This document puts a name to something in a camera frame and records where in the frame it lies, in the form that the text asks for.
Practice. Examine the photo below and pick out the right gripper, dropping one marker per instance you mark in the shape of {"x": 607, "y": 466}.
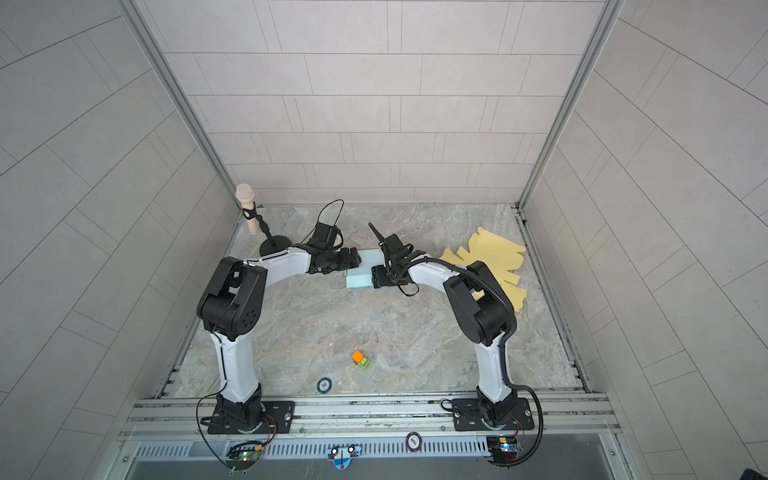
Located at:
{"x": 379, "y": 277}

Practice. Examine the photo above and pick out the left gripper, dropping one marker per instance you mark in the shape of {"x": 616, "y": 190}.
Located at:
{"x": 345, "y": 252}

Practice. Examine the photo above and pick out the light blue paper box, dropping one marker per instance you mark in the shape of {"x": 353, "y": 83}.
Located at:
{"x": 361, "y": 276}

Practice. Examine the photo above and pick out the yellow paper box stack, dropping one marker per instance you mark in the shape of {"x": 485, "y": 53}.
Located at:
{"x": 502, "y": 256}

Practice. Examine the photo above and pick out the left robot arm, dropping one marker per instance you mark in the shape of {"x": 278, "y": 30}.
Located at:
{"x": 231, "y": 306}

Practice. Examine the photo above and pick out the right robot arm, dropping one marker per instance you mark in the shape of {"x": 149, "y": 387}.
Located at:
{"x": 482, "y": 310}

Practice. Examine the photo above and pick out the black microphone stand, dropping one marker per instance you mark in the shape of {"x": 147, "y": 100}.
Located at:
{"x": 273, "y": 243}

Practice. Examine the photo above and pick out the beige microphone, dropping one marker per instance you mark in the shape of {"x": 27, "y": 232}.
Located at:
{"x": 246, "y": 197}

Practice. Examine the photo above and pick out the orange green toy block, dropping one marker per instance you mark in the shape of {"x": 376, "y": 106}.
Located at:
{"x": 360, "y": 359}

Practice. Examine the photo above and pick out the round black white disc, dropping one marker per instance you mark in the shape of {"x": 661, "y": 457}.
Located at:
{"x": 413, "y": 442}

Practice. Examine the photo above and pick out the blue sticker marker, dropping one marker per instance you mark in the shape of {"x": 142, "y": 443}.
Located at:
{"x": 341, "y": 456}

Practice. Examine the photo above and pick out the left green circuit board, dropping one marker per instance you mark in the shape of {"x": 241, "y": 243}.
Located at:
{"x": 244, "y": 455}

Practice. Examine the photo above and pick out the green circuit board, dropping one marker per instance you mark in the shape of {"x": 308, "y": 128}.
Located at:
{"x": 503, "y": 451}
{"x": 244, "y": 455}

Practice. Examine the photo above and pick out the right green circuit board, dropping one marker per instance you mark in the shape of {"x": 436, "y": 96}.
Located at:
{"x": 503, "y": 451}

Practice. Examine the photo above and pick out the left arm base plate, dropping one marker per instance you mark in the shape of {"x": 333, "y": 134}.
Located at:
{"x": 250, "y": 418}

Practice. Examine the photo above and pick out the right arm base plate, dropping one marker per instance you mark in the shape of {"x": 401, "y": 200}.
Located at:
{"x": 473, "y": 414}

